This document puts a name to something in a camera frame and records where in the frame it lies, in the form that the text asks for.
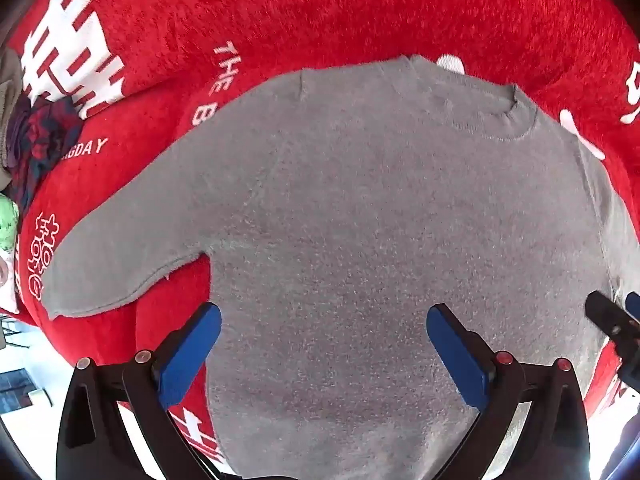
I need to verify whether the green printed cushion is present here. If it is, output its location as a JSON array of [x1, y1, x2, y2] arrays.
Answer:
[[0, 194, 22, 313]]

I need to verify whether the dark patterned cloth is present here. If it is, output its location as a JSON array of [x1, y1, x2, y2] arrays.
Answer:
[[5, 95, 83, 211]]

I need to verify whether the olive grey cloth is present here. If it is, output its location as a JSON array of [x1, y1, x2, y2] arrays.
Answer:
[[0, 47, 23, 171]]

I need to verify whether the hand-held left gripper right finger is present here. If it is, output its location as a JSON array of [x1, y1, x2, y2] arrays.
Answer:
[[426, 303, 592, 480]]

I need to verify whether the red printed blanket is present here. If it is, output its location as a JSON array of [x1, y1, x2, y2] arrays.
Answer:
[[0, 0, 640, 466]]

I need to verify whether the grey knit sweater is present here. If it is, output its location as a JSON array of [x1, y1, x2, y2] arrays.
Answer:
[[42, 54, 640, 480]]

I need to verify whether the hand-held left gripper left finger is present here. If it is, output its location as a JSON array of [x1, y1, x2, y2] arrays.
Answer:
[[56, 302, 241, 480]]

